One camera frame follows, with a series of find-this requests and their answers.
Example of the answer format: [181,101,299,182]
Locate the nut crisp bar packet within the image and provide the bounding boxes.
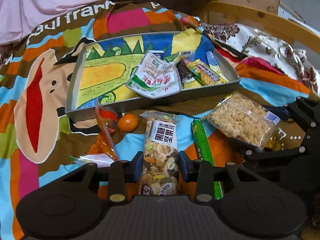
[139,111,180,196]

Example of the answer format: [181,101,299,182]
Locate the crumbly rice cake packet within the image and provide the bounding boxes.
[204,92,280,150]

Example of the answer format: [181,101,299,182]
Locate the green wrapped stick snack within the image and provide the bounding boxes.
[191,119,224,200]

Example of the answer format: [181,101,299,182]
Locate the white red small packet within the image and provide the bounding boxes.
[65,153,114,168]

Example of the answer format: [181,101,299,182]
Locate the orange red snack packet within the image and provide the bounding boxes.
[87,99,118,162]

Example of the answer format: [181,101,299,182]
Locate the small orange tangerine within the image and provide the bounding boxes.
[118,113,139,133]

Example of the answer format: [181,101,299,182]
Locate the dark chocolate snack packet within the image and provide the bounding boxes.
[176,60,195,85]

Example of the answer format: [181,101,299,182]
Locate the yellow green biscuit packet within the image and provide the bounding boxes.
[187,59,228,86]

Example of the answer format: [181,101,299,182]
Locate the white green snack pouch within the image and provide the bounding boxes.
[125,51,182,99]

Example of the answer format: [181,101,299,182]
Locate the white floral patterned cloth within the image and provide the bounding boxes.
[200,23,319,95]

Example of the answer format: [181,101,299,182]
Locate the wooden bed frame rail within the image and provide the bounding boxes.
[200,0,319,53]

